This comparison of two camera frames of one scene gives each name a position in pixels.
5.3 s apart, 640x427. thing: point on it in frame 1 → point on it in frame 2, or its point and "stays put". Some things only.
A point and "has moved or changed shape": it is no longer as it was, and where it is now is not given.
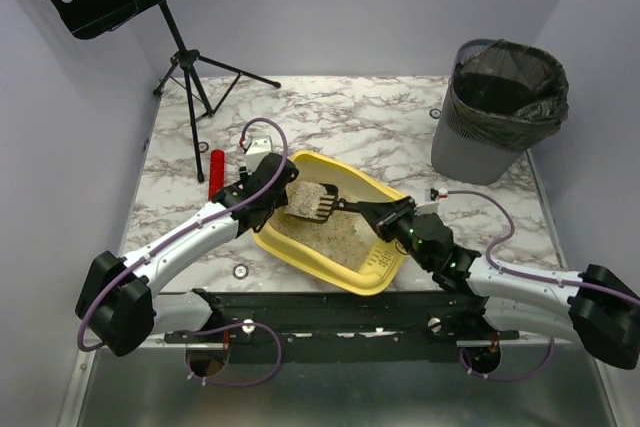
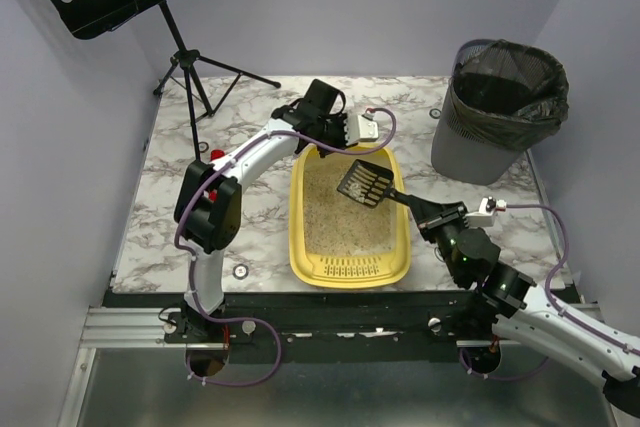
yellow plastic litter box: [383, 265] has moved or changed shape
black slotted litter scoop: [316, 201] → [369, 184]
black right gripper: [388, 217] → [441, 217]
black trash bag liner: [509, 96] stays put
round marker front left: [240, 271] stays put
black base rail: [346, 326] stays put
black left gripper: [275, 183] → [329, 132]
